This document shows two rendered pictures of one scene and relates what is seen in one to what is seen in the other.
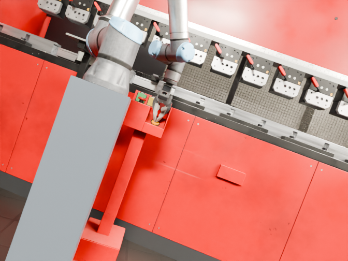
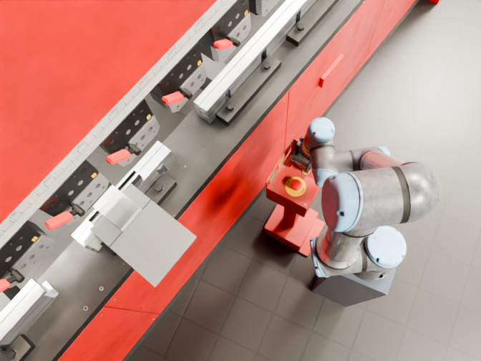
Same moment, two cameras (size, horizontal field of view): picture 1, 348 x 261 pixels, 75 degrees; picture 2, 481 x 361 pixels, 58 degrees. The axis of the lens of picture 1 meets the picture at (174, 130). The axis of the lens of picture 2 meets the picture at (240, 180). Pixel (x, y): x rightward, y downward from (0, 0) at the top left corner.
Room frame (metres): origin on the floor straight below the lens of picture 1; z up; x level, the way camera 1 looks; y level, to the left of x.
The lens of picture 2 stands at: (0.90, 0.64, 2.21)
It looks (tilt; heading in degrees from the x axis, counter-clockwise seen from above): 71 degrees down; 316
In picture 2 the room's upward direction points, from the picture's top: 11 degrees counter-clockwise
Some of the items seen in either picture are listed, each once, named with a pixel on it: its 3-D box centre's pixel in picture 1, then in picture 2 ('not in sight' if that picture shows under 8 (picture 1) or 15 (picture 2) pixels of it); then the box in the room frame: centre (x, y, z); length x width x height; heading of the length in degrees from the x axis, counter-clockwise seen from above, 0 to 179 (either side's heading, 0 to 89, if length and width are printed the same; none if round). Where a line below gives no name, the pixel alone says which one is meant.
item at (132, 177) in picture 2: not in sight; (114, 197); (1.49, 0.59, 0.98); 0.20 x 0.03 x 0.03; 87
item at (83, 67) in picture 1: (82, 63); not in sight; (1.31, 0.63, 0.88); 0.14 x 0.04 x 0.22; 177
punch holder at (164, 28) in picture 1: (166, 40); (174, 73); (1.47, 0.25, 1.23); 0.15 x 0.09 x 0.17; 87
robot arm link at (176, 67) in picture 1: (177, 60); (318, 135); (1.08, 0.10, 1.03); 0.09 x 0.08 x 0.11; 132
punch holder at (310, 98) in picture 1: (317, 93); not in sight; (1.41, -0.75, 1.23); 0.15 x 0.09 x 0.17; 87
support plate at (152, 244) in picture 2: (91, 47); (142, 233); (1.35, 0.63, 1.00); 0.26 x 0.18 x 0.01; 177
